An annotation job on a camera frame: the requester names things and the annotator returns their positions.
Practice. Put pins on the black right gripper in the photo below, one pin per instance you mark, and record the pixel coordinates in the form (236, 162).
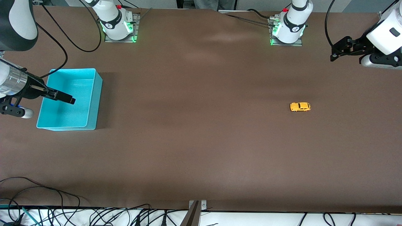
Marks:
(32, 88)

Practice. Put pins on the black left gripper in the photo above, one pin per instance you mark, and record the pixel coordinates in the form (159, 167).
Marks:
(360, 44)

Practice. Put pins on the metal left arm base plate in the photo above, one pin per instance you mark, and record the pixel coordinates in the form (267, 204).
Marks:
(298, 44)

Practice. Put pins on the person in grey trousers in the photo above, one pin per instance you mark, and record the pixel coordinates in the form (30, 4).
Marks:
(207, 3)

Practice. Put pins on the metal table edge bracket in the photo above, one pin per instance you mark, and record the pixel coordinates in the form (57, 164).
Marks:
(203, 204)

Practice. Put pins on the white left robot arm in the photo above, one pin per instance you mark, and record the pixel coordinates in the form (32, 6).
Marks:
(293, 18)

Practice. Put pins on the grey camera stand pole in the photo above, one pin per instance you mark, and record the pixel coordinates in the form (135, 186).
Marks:
(192, 218)

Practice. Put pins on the turquoise plastic bin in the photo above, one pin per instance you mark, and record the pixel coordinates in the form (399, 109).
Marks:
(69, 116)

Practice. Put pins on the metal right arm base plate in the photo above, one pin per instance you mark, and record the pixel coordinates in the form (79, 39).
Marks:
(137, 22)

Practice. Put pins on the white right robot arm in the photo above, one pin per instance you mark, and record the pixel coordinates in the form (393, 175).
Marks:
(110, 18)

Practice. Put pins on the yellow beetle toy car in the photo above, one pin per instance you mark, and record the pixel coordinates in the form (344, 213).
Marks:
(300, 107)

